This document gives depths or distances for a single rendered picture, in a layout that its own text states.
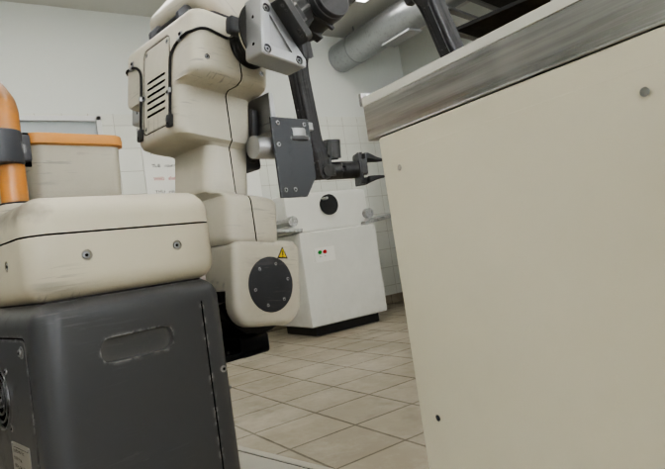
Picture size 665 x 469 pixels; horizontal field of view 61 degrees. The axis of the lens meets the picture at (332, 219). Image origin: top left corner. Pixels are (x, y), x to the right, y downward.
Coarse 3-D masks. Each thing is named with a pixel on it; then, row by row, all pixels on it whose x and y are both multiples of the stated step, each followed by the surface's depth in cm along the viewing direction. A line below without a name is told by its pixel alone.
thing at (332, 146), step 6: (330, 144) 177; (336, 144) 178; (330, 150) 177; (336, 150) 178; (330, 156) 176; (336, 156) 178; (324, 168) 171; (330, 168) 173; (324, 174) 172; (330, 174) 173
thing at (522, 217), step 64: (576, 64) 50; (640, 64) 45; (448, 128) 63; (512, 128) 56; (576, 128) 50; (640, 128) 46; (448, 192) 64; (512, 192) 57; (576, 192) 51; (640, 192) 46; (448, 256) 65; (512, 256) 57; (576, 256) 51; (640, 256) 46; (448, 320) 66; (512, 320) 58; (576, 320) 52; (640, 320) 47; (448, 384) 67; (512, 384) 59; (576, 384) 53; (640, 384) 48; (448, 448) 68; (512, 448) 60; (576, 448) 53; (640, 448) 48
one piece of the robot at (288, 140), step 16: (272, 96) 113; (272, 112) 112; (272, 128) 109; (288, 128) 112; (304, 128) 115; (256, 144) 108; (272, 144) 110; (288, 144) 111; (304, 144) 114; (288, 160) 111; (304, 160) 114; (288, 176) 110; (304, 176) 113; (288, 192) 110; (304, 192) 113
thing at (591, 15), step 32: (576, 0) 50; (608, 0) 48; (640, 0) 46; (512, 32) 56; (544, 32) 53; (576, 32) 50; (608, 32) 48; (448, 64) 64; (480, 64) 60; (512, 64) 56; (544, 64) 53; (384, 96) 73; (416, 96) 68; (448, 96) 64; (384, 128) 74
